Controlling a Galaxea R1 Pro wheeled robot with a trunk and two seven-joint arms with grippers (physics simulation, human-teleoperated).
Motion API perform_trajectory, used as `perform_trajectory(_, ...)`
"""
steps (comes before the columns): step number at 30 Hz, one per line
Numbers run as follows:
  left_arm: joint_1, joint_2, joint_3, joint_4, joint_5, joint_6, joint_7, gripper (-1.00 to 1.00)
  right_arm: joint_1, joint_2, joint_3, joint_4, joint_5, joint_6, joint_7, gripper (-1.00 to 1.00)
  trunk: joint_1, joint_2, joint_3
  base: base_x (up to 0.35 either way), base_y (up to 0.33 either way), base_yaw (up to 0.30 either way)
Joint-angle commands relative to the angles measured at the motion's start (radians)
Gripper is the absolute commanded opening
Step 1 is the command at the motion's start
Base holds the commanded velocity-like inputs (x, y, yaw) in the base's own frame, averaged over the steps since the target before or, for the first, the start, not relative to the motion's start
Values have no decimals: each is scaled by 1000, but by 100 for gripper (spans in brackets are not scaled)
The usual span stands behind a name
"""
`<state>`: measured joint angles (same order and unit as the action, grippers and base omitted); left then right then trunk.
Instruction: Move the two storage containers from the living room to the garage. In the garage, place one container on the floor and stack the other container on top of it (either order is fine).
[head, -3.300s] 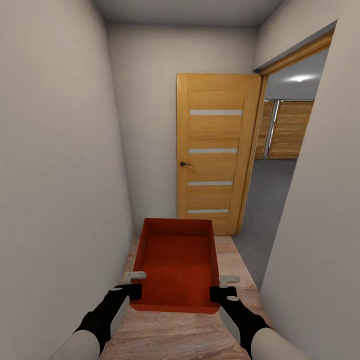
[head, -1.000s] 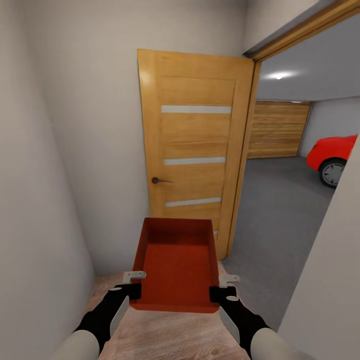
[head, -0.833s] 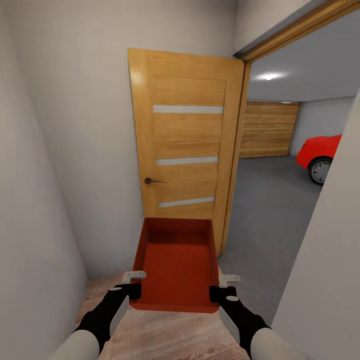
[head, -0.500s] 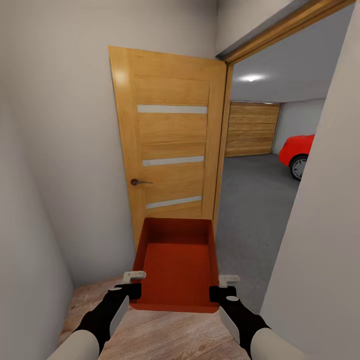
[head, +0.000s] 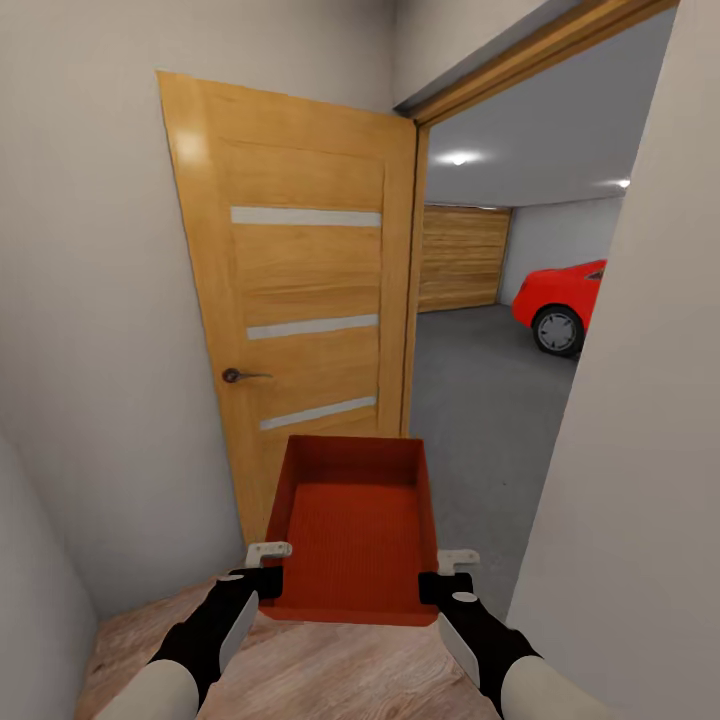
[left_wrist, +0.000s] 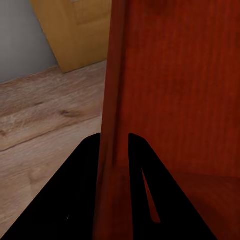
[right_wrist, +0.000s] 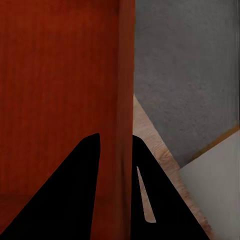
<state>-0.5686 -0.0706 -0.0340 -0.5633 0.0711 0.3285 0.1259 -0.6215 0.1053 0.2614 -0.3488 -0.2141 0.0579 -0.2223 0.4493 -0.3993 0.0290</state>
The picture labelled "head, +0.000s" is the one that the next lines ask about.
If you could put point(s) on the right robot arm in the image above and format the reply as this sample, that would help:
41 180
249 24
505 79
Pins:
500 661

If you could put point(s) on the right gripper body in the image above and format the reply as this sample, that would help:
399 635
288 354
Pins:
431 584

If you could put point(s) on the garage door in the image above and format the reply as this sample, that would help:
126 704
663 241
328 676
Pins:
461 256

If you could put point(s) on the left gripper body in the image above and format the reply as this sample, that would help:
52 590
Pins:
270 579

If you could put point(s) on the car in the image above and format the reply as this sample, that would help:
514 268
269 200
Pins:
558 305

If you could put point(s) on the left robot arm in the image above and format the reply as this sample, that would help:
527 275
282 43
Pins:
175 682

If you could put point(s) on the storage box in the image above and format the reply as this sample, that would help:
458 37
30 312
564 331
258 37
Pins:
358 514

